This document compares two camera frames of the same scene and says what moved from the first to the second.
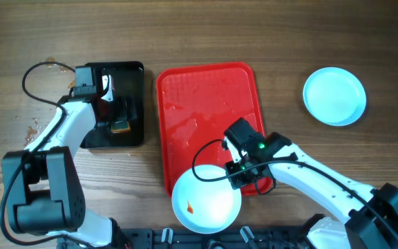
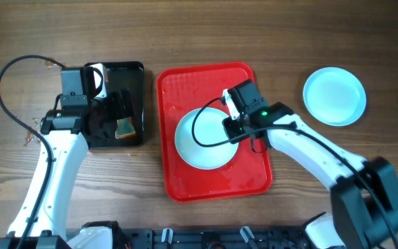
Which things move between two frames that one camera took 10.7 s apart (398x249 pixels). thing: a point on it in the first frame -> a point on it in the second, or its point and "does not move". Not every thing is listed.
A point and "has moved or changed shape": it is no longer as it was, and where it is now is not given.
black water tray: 119,105 does not move
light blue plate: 335,96 does not move
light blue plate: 204,200 -> 209,128
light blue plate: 334,96 does not move
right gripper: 239,182 -> 230,128
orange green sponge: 120,126 has moved or changed shape
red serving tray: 197,102 does not move
